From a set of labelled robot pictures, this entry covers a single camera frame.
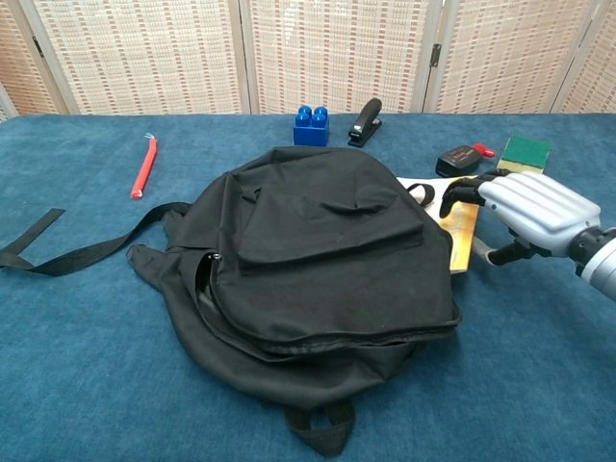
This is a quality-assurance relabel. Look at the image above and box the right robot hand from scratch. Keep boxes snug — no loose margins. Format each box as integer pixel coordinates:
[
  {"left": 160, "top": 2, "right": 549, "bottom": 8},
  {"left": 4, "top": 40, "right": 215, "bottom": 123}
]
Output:
[{"left": 438, "top": 167, "right": 603, "bottom": 269}]

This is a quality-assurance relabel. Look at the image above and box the yellow white notebook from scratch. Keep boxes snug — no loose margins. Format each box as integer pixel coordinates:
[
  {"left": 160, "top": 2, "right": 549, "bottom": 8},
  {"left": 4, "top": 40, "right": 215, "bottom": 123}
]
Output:
[{"left": 395, "top": 175, "right": 481, "bottom": 276}]

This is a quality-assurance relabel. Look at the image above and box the black backpack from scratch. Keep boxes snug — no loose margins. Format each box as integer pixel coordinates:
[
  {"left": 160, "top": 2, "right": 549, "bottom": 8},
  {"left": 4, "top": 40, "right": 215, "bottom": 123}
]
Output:
[{"left": 0, "top": 145, "right": 462, "bottom": 457}]

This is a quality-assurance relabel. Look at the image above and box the green and yellow sponge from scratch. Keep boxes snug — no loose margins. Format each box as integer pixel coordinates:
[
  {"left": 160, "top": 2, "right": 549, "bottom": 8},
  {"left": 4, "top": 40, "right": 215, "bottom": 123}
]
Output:
[{"left": 495, "top": 135, "right": 552, "bottom": 175}]

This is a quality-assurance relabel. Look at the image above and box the black bottle with red cap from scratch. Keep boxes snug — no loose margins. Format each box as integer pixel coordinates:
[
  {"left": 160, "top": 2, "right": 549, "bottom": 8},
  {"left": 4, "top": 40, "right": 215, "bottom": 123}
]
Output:
[{"left": 435, "top": 142, "right": 497, "bottom": 177}]

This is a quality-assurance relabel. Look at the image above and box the black stapler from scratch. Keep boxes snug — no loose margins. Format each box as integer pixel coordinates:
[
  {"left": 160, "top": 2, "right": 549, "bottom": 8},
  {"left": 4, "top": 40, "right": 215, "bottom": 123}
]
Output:
[{"left": 346, "top": 97, "right": 384, "bottom": 147}]

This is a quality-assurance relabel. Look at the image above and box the blue toy brick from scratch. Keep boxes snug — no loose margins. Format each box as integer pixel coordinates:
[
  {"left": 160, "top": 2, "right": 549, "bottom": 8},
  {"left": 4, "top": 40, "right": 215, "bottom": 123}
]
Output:
[{"left": 293, "top": 104, "right": 331, "bottom": 147}]

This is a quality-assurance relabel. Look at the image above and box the red stick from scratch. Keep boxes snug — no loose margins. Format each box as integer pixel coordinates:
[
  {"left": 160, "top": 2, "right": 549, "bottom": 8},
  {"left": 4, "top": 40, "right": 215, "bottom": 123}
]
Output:
[{"left": 129, "top": 133, "right": 159, "bottom": 200}]

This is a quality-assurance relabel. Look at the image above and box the woven folding screen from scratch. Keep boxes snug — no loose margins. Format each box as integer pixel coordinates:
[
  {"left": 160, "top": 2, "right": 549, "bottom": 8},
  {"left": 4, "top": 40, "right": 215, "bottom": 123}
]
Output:
[{"left": 0, "top": 0, "right": 616, "bottom": 116}]

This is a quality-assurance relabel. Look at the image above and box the blue felt table cover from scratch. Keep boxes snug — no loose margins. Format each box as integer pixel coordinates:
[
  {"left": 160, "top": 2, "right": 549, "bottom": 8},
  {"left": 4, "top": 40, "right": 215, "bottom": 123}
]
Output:
[{"left": 0, "top": 113, "right": 616, "bottom": 462}]

